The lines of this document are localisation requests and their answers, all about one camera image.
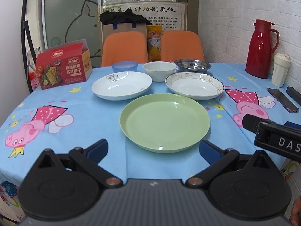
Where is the white plate with cat print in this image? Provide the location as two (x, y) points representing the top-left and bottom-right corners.
(92, 71), (153, 101)

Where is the white travel cup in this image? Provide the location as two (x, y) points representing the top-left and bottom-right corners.
(271, 53), (290, 87)

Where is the black whiteboard stand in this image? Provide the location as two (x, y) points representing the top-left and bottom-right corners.
(21, 0), (37, 93)

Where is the orange chair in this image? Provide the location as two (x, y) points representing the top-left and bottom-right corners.
(101, 32), (148, 67)
(161, 30), (204, 62)

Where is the right orange chair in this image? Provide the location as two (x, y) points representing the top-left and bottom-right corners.
(161, 30), (204, 62)

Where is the red thermos jug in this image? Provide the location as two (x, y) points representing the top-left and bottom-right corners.
(245, 19), (280, 79)

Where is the white plate with floral rim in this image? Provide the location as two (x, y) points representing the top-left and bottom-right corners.
(165, 72), (224, 101)

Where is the blue cartoon pig tablecloth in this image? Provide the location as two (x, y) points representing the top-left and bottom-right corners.
(1, 63), (300, 186)

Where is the black smartphone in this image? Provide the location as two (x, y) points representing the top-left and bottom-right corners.
(267, 88), (299, 113)

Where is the brown paper bag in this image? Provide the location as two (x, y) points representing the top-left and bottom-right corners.
(102, 23), (147, 42)

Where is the yellow snack bag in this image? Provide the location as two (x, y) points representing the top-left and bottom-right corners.
(146, 25), (162, 61)

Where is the red cracker cardboard box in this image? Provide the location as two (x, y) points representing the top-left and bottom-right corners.
(35, 39), (92, 90)

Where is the Chinese text wall poster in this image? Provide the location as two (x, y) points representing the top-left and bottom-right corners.
(100, 2), (187, 31)

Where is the black rectangular case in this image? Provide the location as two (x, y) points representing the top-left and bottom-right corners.
(286, 86), (301, 106)

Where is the stainless steel bowl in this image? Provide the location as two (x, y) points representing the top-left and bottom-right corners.
(174, 59), (211, 73)

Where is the left orange chair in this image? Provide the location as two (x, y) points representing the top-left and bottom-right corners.
(101, 32), (148, 67)

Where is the blue translucent plastic bowl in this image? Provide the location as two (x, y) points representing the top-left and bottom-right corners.
(112, 61), (138, 73)

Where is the person's right hand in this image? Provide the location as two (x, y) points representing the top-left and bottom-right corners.
(289, 196), (301, 226)

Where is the white ceramic bowl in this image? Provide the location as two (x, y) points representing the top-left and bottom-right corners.
(142, 61), (176, 83)

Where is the light green plastic plate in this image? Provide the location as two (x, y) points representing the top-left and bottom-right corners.
(119, 93), (210, 153)

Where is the black cloth on bag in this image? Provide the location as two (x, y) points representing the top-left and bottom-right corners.
(100, 8), (152, 26)

